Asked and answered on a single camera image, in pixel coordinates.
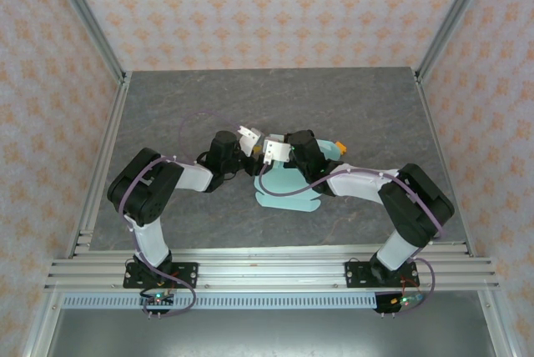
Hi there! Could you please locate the light teal paper box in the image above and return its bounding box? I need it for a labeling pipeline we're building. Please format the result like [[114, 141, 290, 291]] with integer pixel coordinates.
[[253, 138, 344, 212]]

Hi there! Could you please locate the grey metal lower shelf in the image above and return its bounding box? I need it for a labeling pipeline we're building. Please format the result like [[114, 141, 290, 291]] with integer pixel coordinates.
[[24, 289, 516, 357]]

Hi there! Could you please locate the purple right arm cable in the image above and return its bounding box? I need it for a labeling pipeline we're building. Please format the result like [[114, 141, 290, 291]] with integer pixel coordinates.
[[258, 163, 444, 317]]

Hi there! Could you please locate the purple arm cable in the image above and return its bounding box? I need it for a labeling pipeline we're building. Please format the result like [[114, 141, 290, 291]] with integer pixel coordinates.
[[118, 111, 243, 317], [258, 163, 444, 317]]

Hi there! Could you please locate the aluminium mounting rail beam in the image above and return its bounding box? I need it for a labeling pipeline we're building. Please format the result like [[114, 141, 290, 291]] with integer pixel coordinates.
[[44, 241, 501, 291]]

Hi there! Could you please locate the aluminium side rail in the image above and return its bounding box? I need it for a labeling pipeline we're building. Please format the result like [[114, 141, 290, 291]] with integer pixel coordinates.
[[415, 69, 476, 257], [66, 72, 134, 259]]

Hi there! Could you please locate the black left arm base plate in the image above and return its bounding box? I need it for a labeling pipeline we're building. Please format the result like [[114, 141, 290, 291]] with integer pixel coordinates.
[[123, 262, 199, 289]]

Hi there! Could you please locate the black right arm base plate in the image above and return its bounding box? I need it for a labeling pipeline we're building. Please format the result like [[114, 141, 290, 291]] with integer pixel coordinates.
[[345, 259, 421, 289]]

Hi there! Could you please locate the grey slotted cable duct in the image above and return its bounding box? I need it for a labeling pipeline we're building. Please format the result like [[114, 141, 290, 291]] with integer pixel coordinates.
[[62, 293, 379, 310]]

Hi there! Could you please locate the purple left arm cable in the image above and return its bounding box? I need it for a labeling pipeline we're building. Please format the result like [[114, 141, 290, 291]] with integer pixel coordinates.
[[118, 111, 243, 317]]

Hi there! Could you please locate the aluminium corner post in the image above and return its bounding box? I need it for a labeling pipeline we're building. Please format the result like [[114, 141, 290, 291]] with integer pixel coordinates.
[[43, 0, 128, 85], [415, 0, 500, 83]]

